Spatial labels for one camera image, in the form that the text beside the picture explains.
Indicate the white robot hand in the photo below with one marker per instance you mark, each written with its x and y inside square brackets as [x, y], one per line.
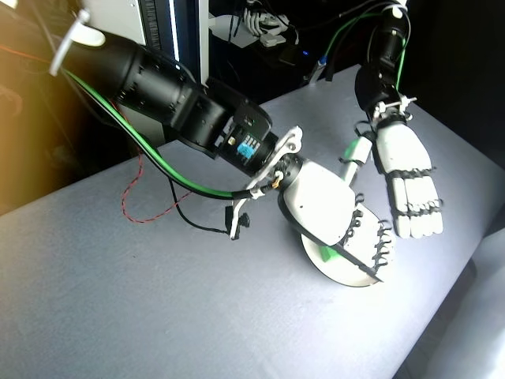
[402, 150]
[315, 197]

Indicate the small white adapter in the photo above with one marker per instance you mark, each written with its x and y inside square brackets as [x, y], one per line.
[272, 40]

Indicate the spare white robot hand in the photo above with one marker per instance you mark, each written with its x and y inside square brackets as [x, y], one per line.
[272, 23]

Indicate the white round plate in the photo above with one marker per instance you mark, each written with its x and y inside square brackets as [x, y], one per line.
[339, 274]

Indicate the grey table cloth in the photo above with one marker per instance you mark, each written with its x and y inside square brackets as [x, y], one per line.
[158, 296]

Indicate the white box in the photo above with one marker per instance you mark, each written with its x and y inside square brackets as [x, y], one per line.
[221, 29]

